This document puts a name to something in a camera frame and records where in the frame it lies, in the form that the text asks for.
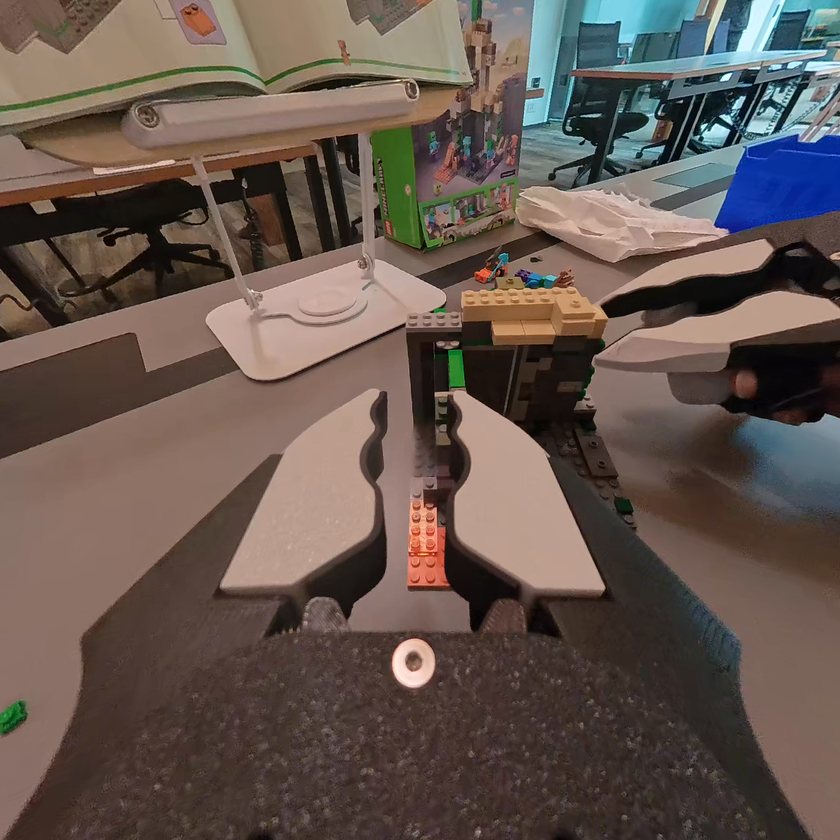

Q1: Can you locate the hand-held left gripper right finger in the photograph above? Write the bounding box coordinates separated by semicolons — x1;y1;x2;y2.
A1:
445;390;608;599

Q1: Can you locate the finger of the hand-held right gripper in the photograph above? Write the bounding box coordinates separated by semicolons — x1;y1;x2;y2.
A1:
599;238;778;320
592;290;840;375

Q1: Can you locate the long wooden office table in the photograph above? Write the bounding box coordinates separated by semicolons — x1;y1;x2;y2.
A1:
570;49;828;185

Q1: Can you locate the blue plastic bin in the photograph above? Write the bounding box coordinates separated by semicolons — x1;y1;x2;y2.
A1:
714;134;840;234

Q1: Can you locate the brown top office desk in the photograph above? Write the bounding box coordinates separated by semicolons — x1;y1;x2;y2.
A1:
0;141;322;263

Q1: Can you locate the pile of small brick figures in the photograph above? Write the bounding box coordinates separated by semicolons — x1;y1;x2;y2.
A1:
474;246;578;290

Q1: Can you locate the brick building model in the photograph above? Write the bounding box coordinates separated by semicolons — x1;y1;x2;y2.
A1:
406;276;639;592

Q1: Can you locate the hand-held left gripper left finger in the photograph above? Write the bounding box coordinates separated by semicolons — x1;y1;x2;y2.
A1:
218;388;390;598

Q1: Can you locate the toy brick set box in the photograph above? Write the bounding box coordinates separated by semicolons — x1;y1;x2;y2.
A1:
371;0;536;252

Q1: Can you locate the black office chair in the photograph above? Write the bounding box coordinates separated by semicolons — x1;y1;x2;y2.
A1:
52;177;234;299
550;20;651;188
637;16;732;158

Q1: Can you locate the crumpled white paper bag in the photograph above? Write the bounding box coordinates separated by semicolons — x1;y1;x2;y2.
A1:
515;184;729;263

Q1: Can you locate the instruction booklet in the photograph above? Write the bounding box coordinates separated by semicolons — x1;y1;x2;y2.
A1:
0;0;475;129

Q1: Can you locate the small white book stand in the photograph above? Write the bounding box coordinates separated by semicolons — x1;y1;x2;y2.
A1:
92;161;178;178

